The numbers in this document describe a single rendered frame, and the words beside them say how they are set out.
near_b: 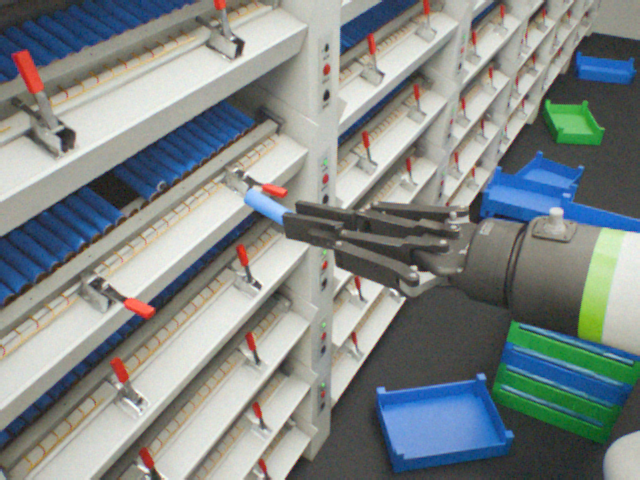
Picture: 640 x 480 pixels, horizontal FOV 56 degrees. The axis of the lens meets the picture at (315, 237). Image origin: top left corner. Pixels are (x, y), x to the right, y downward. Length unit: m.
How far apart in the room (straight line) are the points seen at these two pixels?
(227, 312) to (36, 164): 0.46
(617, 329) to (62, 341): 0.53
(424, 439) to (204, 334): 0.89
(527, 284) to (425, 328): 1.45
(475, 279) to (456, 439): 1.20
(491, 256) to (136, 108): 0.39
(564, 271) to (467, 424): 1.27
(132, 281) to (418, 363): 1.23
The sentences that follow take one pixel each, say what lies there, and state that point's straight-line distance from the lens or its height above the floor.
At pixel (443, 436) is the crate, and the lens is 1.70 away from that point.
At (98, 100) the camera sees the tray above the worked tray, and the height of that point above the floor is 1.12.
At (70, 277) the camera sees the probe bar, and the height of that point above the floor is 0.94.
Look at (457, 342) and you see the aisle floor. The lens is 1.93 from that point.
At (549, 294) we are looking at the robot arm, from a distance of 0.50.
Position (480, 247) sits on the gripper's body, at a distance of 0.52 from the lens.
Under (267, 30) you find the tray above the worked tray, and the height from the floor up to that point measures 1.11.
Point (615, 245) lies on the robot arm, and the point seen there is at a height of 1.11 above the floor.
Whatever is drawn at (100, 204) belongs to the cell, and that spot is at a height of 0.96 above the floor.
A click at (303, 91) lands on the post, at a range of 0.95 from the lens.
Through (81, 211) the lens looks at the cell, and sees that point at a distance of 0.80.
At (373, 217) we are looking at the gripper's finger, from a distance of 0.60.
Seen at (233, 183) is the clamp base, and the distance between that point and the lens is 0.87.
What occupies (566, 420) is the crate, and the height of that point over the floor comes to 0.04.
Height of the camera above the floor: 1.39
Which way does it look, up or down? 38 degrees down
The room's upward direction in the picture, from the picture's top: straight up
